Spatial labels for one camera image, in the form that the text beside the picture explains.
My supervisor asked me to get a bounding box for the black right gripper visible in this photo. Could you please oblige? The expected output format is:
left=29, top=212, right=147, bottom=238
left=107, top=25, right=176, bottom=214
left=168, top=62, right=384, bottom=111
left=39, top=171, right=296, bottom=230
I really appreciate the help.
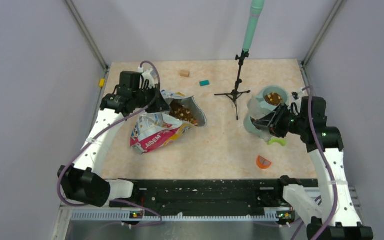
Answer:
left=254, top=102, right=307, bottom=138

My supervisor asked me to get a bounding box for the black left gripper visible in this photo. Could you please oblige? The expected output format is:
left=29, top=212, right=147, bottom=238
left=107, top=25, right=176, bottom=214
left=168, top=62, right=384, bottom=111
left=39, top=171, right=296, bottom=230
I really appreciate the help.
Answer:
left=132, top=83, right=171, bottom=113

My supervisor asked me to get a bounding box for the clear plastic scoop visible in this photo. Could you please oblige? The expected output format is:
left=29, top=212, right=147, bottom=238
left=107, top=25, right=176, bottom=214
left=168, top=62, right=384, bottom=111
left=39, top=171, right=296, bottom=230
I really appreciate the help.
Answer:
left=243, top=96, right=275, bottom=143

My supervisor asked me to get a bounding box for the pink pet food bag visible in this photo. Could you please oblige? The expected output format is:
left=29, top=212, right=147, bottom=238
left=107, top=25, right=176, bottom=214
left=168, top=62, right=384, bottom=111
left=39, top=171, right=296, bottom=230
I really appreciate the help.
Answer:
left=130, top=90, right=207, bottom=154

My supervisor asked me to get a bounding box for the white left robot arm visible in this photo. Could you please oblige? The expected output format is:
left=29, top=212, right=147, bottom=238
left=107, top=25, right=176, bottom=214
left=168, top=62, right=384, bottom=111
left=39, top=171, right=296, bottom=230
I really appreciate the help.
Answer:
left=57, top=69, right=169, bottom=207

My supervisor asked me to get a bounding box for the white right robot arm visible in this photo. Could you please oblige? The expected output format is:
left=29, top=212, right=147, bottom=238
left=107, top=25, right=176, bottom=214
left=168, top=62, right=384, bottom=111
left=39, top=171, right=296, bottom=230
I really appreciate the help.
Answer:
left=253, top=96, right=374, bottom=240

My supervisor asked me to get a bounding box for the teal double pet bowl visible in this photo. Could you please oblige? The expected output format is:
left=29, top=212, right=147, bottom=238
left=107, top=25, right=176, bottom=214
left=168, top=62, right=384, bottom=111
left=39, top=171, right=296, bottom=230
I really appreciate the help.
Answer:
left=243, top=85, right=291, bottom=140

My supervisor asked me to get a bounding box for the green curved toy piece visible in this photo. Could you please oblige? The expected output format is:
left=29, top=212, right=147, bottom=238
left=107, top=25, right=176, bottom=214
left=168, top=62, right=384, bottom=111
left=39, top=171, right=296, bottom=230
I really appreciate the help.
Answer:
left=266, top=137, right=287, bottom=147

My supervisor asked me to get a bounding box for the light wooden block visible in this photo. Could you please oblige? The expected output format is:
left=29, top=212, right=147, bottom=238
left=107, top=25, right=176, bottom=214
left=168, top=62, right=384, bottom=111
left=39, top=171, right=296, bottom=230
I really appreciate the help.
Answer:
left=179, top=69, right=191, bottom=78

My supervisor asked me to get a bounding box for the orange semicircle toy block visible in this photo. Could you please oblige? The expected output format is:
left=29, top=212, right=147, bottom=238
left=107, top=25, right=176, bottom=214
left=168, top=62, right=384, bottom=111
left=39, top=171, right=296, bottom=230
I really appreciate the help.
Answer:
left=256, top=155, right=272, bottom=170

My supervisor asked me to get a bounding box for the teal rectangular block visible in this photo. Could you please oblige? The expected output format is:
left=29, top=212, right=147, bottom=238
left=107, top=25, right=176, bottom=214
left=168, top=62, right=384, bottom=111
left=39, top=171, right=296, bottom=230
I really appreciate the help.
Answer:
left=199, top=80, right=210, bottom=87

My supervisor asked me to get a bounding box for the black tripod stand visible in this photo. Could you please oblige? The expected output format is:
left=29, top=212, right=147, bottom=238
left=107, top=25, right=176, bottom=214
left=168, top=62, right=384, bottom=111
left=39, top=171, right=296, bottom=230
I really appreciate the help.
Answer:
left=214, top=50, right=251, bottom=121

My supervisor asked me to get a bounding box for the yellow clip on frame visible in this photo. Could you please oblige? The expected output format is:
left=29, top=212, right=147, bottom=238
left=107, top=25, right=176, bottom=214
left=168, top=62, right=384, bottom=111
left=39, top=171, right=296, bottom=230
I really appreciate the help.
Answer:
left=99, top=78, right=106, bottom=88

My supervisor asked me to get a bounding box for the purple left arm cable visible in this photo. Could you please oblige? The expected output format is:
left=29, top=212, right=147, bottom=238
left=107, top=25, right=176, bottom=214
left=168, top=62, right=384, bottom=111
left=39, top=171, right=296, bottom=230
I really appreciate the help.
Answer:
left=56, top=60, right=162, bottom=229

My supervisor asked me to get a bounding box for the aluminium frame rail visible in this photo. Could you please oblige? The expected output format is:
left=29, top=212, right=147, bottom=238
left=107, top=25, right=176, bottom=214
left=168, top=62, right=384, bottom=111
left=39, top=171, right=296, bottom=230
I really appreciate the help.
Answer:
left=59, top=187, right=362, bottom=222

